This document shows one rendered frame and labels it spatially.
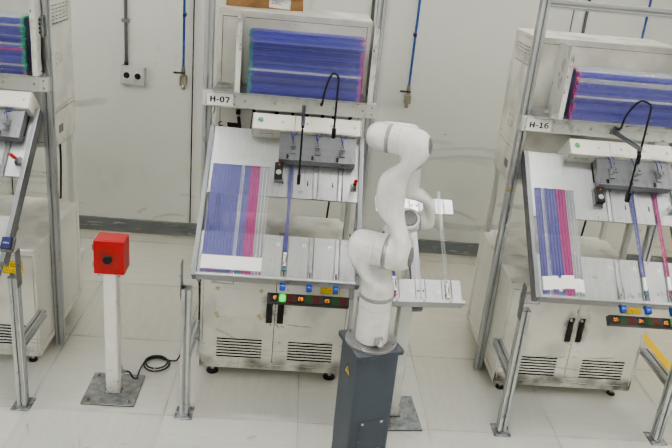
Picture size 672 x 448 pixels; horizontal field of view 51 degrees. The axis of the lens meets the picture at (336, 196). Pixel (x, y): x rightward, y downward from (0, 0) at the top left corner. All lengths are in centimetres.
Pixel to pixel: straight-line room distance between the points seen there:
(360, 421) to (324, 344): 83
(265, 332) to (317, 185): 78
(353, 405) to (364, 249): 60
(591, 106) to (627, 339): 117
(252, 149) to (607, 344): 196
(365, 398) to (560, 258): 111
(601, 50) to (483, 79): 140
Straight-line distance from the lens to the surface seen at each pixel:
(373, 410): 274
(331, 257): 302
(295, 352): 352
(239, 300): 339
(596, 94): 340
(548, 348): 369
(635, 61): 365
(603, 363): 383
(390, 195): 238
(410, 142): 234
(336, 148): 316
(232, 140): 324
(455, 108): 482
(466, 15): 472
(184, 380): 329
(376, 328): 256
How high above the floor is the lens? 209
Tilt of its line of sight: 20 degrees down
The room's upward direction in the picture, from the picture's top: 5 degrees clockwise
